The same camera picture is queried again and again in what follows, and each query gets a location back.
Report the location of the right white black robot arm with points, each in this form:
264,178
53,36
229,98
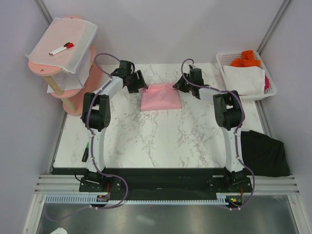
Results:
228,113

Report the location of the pink tiered wooden stand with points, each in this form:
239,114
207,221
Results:
73,99

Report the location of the white paper sheets on stand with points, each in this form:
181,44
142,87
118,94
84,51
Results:
69,81

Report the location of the magenta cloth in basket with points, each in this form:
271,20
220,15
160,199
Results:
267,84

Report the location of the white plastic laundry basket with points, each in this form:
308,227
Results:
227,57

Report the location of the black cloth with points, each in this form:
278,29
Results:
264,155

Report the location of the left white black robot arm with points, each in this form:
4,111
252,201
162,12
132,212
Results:
96,112

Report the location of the orange cloth in basket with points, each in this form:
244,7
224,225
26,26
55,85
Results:
247,60

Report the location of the red capped white marker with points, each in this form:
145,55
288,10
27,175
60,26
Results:
69,46

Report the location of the white mesh cloth on stand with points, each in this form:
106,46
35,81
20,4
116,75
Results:
61,31

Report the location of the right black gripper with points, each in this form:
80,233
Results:
179,85

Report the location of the pink t shirt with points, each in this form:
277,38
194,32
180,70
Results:
160,96

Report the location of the green black highlighter pen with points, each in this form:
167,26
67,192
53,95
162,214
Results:
85,154

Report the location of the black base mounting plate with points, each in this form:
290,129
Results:
217,180

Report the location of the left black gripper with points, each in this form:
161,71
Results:
140,83

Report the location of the white slotted cable duct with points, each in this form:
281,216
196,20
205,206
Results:
109,199

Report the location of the black capped white marker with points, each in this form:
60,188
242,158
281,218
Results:
59,49

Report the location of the white folded cloth in basket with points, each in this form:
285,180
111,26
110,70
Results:
246,81

